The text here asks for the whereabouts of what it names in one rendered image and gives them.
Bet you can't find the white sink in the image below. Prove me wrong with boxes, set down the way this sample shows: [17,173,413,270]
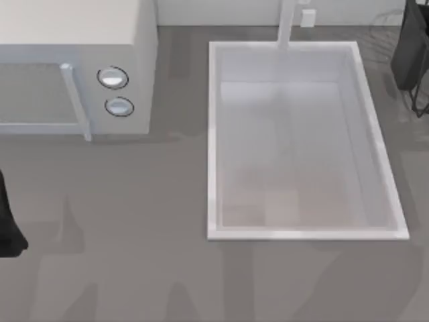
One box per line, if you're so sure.
[206,40,411,242]

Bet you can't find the small microwave knob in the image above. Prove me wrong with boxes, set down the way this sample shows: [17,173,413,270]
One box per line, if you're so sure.
[104,96,135,118]

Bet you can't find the large microwave knob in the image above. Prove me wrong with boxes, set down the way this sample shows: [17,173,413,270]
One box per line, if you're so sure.
[96,65,130,91]

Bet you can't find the tall white tap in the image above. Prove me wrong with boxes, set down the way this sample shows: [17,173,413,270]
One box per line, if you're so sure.
[276,0,310,51]

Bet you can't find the pale microwave oven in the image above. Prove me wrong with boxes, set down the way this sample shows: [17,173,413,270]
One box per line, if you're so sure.
[0,0,158,142]

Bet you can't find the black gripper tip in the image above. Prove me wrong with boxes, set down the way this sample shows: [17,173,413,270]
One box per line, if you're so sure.
[0,169,29,259]

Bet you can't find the black chair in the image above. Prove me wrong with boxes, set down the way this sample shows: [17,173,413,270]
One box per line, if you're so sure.
[391,0,429,118]

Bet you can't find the microwave door handle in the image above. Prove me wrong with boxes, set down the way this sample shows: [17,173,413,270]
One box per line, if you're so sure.
[60,62,93,142]

